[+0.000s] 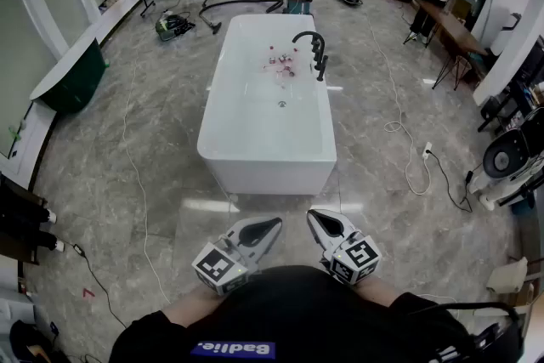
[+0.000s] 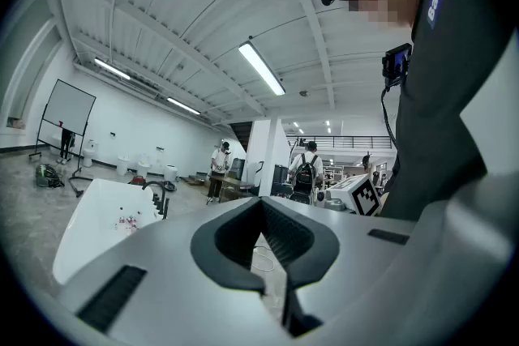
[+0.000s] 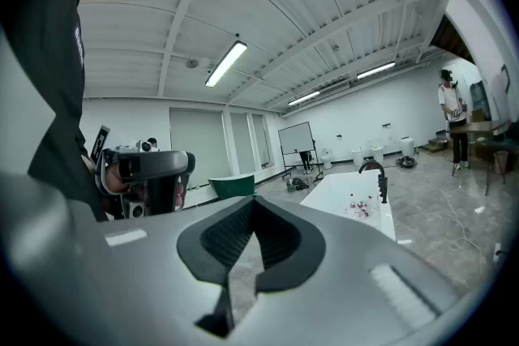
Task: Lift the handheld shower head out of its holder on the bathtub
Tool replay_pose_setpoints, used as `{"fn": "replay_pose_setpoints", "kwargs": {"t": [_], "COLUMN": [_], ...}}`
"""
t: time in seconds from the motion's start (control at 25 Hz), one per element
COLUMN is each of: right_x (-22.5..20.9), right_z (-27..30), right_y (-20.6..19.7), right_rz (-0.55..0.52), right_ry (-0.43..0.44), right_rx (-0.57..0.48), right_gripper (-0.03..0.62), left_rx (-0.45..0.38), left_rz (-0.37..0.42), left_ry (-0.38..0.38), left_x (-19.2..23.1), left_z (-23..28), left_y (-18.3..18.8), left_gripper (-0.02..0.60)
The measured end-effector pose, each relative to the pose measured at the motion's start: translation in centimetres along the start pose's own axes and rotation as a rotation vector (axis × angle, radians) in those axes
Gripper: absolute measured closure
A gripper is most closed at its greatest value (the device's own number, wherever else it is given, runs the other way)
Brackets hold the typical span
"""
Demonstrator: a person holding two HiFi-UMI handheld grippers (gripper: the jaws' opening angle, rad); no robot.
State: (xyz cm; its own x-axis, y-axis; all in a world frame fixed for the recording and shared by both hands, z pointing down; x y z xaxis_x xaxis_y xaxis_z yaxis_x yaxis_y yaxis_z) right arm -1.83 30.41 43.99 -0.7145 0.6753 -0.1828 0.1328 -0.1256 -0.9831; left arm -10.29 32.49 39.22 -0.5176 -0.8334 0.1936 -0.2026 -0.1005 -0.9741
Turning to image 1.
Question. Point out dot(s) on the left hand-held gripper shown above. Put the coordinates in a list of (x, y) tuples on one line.
[(219, 268)]

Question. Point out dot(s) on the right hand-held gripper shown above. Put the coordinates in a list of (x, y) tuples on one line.
[(355, 259)]

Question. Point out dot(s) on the person's left forearm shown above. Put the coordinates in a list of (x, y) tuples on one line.
[(191, 306)]

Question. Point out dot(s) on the person's right forearm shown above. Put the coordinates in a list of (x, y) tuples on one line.
[(380, 293)]

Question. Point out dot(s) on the white bathtub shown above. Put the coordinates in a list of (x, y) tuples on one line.
[(263, 132)]

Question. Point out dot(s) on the person's black shirt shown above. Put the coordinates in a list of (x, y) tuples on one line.
[(297, 319)]

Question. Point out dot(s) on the white power strip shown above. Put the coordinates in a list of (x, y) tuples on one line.
[(427, 149)]

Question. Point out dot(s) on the white wheeled machine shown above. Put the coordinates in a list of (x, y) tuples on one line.
[(497, 185)]

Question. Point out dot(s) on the pile of red-capped bottles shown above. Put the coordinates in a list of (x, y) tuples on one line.
[(284, 64)]

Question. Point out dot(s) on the cream plastic bin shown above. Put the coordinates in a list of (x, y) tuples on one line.
[(508, 276)]

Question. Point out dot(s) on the black curved faucet spout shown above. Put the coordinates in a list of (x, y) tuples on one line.
[(307, 33)]

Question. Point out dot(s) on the green tool on floor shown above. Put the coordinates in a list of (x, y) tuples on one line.
[(170, 24)]

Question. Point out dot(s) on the black equipment rack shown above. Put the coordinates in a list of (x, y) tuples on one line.
[(520, 98)]

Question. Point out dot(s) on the red and green vacuum cleaner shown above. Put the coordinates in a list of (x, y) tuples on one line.
[(298, 1)]

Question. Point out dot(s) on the wooden table with metal legs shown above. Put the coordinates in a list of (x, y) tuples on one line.
[(457, 32)]

